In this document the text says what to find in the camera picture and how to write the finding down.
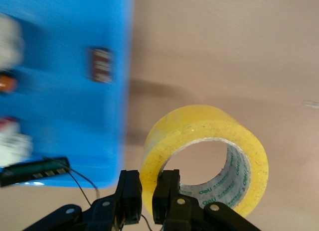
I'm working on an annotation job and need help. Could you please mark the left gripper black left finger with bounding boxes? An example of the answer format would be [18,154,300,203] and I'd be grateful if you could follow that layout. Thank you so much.
[24,169,143,231]

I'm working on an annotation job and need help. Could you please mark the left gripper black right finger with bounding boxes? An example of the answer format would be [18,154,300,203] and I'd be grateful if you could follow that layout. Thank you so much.
[151,168,261,231]

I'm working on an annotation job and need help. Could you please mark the yellow packing tape roll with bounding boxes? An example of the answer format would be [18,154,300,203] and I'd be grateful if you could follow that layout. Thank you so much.
[139,105,270,217]

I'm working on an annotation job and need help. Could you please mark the small green circuit board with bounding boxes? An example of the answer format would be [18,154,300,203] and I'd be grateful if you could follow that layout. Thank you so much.
[0,156,71,187]

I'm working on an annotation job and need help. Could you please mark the blue plastic tray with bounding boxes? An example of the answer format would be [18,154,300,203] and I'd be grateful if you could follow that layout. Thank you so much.
[0,0,136,190]

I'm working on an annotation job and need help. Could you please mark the white circuit breaker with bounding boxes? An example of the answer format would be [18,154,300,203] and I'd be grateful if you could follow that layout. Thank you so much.
[0,117,33,165]

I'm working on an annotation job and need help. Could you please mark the small black connector block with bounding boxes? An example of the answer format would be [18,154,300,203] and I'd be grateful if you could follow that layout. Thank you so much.
[86,46,113,84]

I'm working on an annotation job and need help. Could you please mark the small black red push button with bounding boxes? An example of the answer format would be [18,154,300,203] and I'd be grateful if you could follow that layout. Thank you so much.
[0,75,17,93]

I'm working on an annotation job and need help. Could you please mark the thin black sensor wire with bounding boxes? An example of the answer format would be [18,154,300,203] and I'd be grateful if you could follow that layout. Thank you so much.
[42,156,101,207]

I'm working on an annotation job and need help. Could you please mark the grey push-button switch box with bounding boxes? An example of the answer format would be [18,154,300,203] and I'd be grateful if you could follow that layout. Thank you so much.
[0,13,25,68]

